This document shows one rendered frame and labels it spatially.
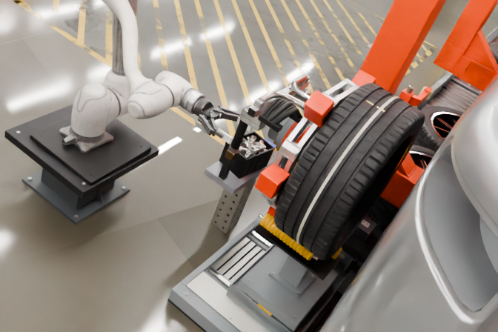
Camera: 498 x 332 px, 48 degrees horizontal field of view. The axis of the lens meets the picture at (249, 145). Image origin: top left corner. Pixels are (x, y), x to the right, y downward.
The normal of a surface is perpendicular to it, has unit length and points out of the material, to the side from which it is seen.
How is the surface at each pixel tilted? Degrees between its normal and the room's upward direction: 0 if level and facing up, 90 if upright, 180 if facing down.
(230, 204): 90
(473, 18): 90
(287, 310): 0
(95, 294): 0
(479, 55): 90
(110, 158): 2
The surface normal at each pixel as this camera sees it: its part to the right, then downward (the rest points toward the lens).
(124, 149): 0.29, -0.74
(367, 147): -0.11, -0.37
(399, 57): -0.54, 0.35
